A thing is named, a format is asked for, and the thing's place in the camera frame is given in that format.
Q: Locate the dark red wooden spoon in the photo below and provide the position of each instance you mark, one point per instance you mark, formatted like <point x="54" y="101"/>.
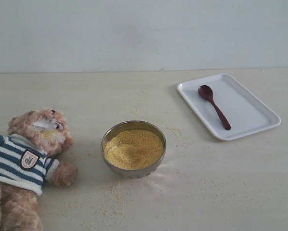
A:
<point x="207" y="93"/>

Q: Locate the beige teddy bear striped sweater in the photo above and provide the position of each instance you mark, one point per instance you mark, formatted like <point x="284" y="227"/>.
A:
<point x="28" y="160"/>

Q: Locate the round metal bowl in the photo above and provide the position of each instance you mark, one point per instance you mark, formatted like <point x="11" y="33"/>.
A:
<point x="129" y="125"/>

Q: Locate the yellow millet grain in bowl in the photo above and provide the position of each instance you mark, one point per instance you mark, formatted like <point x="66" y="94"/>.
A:
<point x="134" y="149"/>

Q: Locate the white rectangular plastic tray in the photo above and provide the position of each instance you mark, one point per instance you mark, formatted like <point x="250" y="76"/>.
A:
<point x="245" y="113"/>

